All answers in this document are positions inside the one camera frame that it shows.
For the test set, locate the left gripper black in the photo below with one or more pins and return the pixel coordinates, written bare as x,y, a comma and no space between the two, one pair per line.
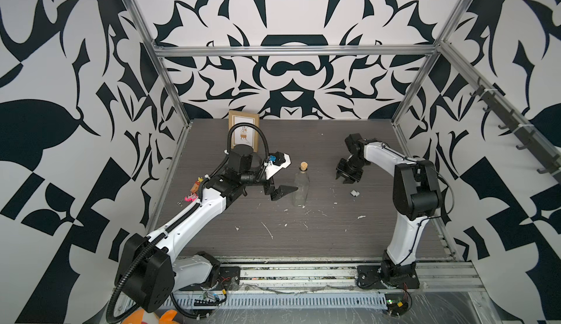
277,193

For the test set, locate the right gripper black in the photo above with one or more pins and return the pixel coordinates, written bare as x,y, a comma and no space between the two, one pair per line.
348,178

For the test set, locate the clear glass bottle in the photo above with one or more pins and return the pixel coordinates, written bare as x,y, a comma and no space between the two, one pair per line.
302,182

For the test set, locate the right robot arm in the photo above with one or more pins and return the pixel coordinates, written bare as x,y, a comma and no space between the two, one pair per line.
416,195

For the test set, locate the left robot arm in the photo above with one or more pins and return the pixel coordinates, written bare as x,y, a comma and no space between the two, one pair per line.
150,270

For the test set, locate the left circuit board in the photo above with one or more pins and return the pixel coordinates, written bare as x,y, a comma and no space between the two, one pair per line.
209,298

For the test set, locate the circuit board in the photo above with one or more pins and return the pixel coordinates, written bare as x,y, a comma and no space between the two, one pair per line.
398,307
209,298

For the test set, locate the right circuit board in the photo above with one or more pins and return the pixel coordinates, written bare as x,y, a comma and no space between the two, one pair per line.
398,307

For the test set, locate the orange plush toy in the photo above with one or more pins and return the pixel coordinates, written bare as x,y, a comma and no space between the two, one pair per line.
140,316

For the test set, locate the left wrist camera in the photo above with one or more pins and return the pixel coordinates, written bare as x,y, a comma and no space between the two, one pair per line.
278,161

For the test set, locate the colourful toy keychain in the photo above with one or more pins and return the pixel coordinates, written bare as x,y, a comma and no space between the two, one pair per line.
195,190

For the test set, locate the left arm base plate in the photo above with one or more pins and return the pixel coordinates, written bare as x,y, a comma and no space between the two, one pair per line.
227,277

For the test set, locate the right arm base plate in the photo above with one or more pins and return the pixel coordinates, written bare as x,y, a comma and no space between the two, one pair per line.
386,276

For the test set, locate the white slotted cable duct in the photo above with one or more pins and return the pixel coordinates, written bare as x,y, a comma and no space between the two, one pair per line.
375,301

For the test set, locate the aluminium mounting rail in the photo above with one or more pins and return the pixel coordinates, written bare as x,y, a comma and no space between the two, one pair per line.
301,276

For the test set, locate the black wall hook rack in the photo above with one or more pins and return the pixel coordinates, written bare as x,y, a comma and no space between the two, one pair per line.
530,138

